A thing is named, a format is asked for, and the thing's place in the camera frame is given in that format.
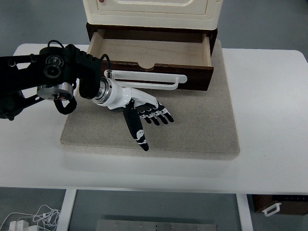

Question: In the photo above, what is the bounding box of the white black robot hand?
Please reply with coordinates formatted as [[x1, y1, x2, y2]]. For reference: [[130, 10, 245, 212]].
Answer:
[[95, 77, 175, 153]]

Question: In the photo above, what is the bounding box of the white drawer handle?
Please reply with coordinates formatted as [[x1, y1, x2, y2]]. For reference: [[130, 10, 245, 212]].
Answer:
[[103, 69, 188, 91]]

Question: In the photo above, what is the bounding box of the dark wooden drawer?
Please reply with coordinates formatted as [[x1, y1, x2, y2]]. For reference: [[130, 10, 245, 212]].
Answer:
[[86, 29, 215, 92]]

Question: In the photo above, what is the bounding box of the cream cabinet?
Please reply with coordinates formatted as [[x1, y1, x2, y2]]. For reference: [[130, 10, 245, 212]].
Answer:
[[82, 0, 223, 31]]

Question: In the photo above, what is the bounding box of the grey thick mat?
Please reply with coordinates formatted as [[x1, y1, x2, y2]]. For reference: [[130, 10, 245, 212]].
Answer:
[[59, 39, 241, 161]]

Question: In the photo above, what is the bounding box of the white table leg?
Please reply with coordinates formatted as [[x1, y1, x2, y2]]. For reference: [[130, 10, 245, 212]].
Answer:
[[235, 193, 254, 231], [57, 189, 77, 231]]

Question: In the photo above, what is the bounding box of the white charger adapter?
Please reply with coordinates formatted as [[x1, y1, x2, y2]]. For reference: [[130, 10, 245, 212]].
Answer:
[[9, 219, 31, 231]]

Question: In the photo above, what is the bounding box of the brown wooden box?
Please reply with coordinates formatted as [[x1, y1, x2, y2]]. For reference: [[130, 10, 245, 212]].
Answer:
[[251, 194, 308, 216]]

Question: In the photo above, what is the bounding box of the white cable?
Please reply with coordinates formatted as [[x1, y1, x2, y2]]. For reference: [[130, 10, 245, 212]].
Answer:
[[0, 204, 61, 231]]

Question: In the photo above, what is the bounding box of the small white box handle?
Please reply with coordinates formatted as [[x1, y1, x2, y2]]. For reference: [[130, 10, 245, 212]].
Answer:
[[261, 202, 282, 217]]

